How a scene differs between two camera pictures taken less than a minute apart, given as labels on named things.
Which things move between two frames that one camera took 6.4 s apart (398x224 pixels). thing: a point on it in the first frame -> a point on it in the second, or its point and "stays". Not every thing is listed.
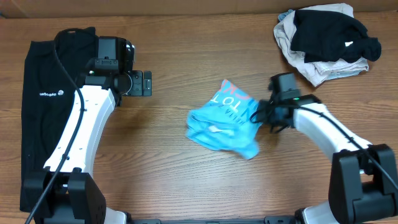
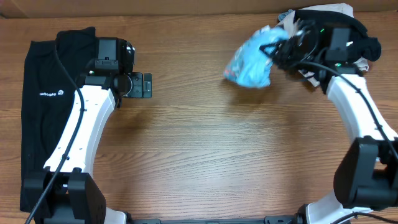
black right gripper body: x=268 y=116 -> x=290 y=54
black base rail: x=267 y=220 stays
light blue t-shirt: x=226 y=121 -> x=249 y=65
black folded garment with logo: x=48 y=94 stays
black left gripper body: x=135 y=86 stays
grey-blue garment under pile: x=281 y=16 stays
